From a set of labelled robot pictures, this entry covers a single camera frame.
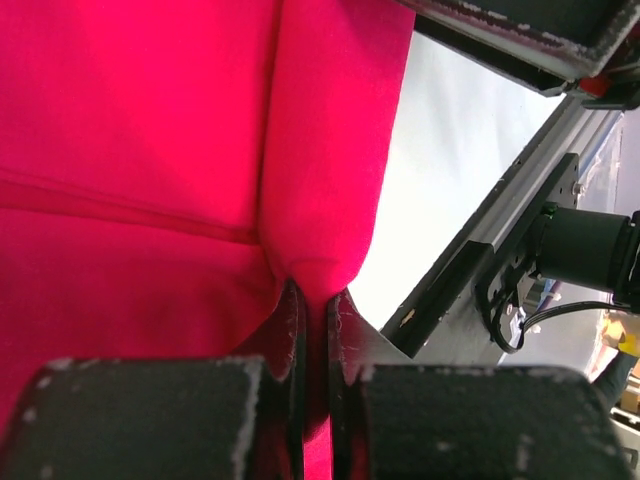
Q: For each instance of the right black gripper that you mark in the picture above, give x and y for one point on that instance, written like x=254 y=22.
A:
x=586 y=49

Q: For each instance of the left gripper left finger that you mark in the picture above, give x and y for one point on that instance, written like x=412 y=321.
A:
x=234 y=417

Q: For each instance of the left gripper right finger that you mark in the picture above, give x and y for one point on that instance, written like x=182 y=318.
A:
x=393 y=418

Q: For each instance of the red t-shirt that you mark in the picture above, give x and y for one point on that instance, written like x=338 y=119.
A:
x=166 y=166

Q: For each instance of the black arm base motor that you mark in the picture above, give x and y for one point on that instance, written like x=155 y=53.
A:
x=590 y=249

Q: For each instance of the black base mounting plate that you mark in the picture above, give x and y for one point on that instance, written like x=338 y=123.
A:
x=447 y=320

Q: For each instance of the aluminium frame rail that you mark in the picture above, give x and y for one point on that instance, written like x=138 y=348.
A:
x=570 y=128

